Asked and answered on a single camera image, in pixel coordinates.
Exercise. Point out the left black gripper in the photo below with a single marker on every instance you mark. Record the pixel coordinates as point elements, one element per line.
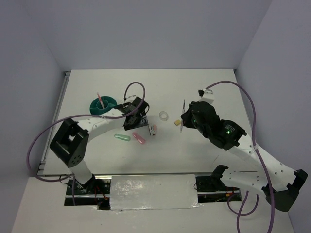
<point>143,122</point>

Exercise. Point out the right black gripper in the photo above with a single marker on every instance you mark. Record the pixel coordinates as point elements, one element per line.
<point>186,118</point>

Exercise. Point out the pink pen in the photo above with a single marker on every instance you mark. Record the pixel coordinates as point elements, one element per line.
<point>100,100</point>

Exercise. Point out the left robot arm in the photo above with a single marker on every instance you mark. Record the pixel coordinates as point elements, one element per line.
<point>70,142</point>

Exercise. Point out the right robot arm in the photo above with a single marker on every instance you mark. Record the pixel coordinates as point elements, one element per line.
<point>279,183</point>

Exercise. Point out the pink white mini stapler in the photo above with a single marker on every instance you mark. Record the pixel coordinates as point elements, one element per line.
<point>152,130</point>

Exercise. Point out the pink highlighter cap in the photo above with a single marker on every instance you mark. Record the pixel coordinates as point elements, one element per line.
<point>139,138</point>

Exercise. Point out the green highlighter cap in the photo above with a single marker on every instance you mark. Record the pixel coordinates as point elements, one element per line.
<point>122,137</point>

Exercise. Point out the yellow eraser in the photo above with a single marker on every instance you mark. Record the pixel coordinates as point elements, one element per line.
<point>177,122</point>

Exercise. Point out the clear tape roll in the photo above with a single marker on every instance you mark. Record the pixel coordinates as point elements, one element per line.
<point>163,116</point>

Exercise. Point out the teal round divided container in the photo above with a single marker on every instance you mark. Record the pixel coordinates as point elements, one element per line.
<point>98,107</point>

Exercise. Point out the silver foil base cover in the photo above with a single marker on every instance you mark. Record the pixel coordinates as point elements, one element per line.
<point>153,192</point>

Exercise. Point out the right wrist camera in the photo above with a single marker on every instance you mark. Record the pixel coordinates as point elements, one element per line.
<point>206,95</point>

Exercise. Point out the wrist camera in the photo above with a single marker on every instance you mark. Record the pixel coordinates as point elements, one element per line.
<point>129,99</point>
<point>206,95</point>

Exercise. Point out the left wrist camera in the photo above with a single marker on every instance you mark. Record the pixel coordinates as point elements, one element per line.
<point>129,99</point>

